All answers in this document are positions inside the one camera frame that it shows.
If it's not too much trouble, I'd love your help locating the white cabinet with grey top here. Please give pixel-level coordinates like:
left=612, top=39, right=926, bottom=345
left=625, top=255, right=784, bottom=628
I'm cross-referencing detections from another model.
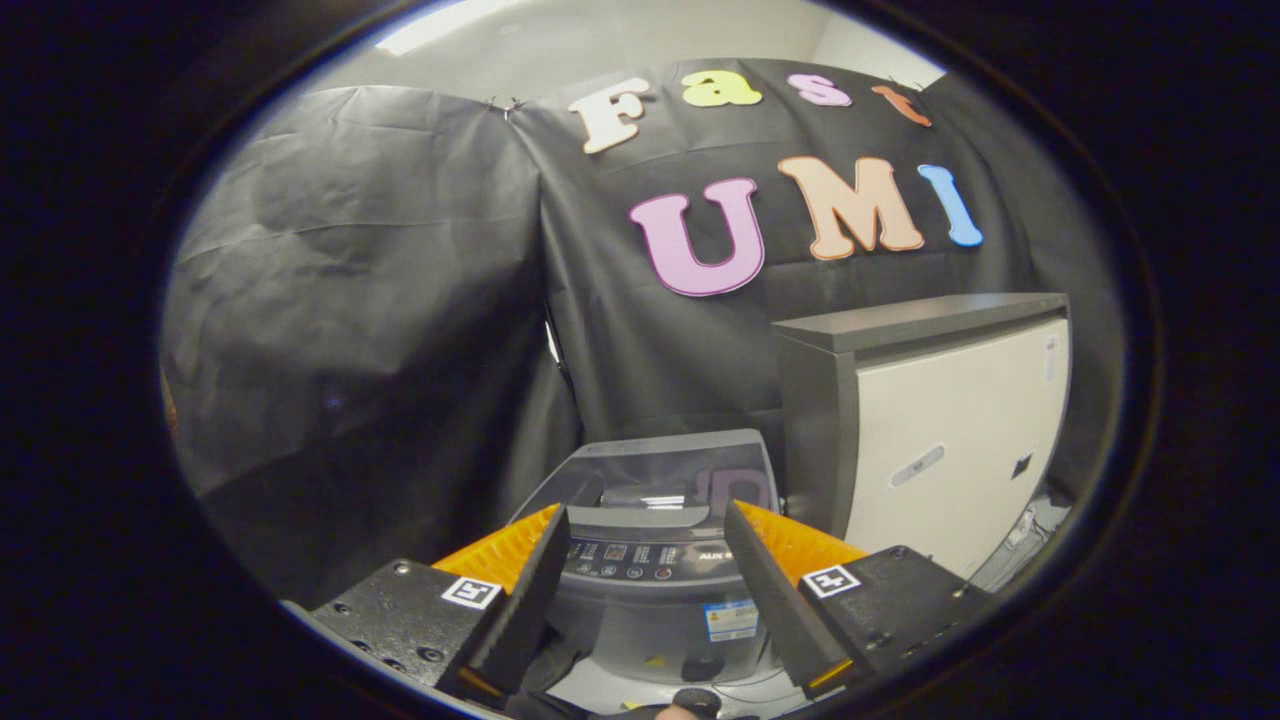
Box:
left=771, top=291, right=1072, bottom=583

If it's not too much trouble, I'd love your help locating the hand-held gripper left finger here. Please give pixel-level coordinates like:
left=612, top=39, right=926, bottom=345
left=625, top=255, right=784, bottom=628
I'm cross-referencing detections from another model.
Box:
left=285, top=505, right=572, bottom=703

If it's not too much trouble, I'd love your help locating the black backdrop cloth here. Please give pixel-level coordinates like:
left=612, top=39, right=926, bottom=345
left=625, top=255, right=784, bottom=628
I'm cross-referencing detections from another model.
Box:
left=160, top=58, right=1133, bottom=603

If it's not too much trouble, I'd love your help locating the grey washing machine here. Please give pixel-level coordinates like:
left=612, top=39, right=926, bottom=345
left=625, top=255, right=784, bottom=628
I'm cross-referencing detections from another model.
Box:
left=505, top=429, right=788, bottom=687

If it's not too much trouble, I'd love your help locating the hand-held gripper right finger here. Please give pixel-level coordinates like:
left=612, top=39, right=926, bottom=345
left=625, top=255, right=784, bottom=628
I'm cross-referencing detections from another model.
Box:
left=724, top=500, right=997, bottom=700

